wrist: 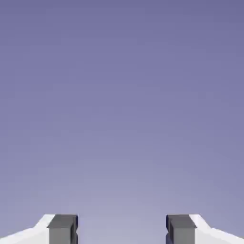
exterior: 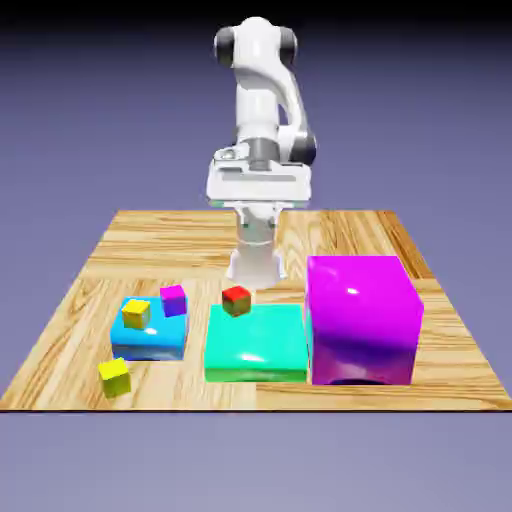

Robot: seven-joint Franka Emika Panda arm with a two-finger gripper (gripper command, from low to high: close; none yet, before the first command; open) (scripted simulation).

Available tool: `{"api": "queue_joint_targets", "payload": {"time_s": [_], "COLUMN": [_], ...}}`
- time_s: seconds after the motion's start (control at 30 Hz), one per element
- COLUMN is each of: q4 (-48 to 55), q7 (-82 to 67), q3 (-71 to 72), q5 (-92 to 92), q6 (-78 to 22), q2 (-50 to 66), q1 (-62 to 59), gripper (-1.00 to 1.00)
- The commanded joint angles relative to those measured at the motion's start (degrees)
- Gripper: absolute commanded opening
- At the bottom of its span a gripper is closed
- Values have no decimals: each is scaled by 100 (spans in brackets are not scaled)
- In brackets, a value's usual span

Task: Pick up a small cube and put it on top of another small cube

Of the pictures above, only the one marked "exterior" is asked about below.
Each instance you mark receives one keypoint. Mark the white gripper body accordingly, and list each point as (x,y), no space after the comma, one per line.
(260,188)

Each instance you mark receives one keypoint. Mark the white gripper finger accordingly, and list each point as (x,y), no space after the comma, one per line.
(243,218)
(272,218)

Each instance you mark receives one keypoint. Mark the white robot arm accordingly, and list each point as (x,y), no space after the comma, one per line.
(256,60)

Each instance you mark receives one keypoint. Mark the small red cube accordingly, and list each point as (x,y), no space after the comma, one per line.
(236,300)

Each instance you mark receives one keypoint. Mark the small magenta cube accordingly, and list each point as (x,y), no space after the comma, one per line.
(174,300)

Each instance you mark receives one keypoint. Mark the small orange-yellow cube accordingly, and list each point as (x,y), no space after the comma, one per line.
(136,314)

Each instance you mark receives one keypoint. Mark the small yellow cube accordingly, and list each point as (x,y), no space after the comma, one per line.
(115,378)

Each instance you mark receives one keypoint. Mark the large teal box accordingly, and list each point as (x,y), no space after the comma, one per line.
(256,344)

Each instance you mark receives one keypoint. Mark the large magenta box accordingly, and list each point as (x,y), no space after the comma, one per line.
(362,320)

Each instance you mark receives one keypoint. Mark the large blue box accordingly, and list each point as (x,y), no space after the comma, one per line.
(156,338)

